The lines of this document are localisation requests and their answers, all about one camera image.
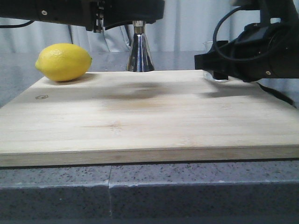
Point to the grey curtain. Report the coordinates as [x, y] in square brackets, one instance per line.
[186, 26]

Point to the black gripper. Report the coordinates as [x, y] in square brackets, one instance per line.
[271, 52]
[94, 15]

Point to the light wooden cutting board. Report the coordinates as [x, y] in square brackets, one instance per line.
[126, 117]

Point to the steel double jigger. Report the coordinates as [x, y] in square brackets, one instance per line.
[140, 58]

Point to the glass beaker with clear liquid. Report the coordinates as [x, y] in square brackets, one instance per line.
[209, 75]

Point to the yellow lemon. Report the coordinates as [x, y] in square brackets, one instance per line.
[63, 62]

